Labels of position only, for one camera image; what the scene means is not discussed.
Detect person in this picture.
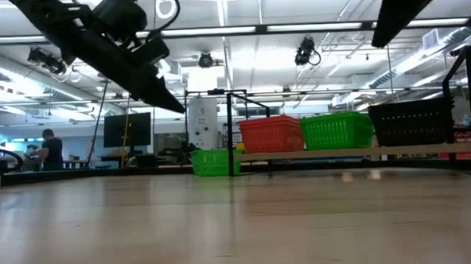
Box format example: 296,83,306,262
36,127,66,173

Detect black left wrist camera cable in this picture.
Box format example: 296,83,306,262
132,0,183,36

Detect curved black cable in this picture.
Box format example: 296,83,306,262
0,143,25,171

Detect wooden shelf with black frame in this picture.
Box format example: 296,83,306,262
223,45,471,188

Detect thin black hanging cable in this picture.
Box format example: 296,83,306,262
82,79,114,165

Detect black ceiling-mounted camera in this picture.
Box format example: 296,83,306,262
294,35,321,68
26,45,69,77

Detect black metal table frame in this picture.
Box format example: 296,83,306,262
0,149,471,199

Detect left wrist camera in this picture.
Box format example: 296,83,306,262
130,34,171,68

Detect green slotted plastic basket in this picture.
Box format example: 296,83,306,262
300,117,376,152
189,147,245,178
298,110,374,125

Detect yellow hanging strap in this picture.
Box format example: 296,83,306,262
118,108,134,168

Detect white cylindrical tank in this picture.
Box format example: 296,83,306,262
185,96,220,152

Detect round black ceiling fixture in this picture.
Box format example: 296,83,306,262
197,51,215,69

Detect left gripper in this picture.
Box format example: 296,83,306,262
45,0,186,120

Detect black metal background frame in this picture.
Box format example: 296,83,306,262
183,87,251,151

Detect large black display on stand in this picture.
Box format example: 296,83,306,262
102,111,154,154

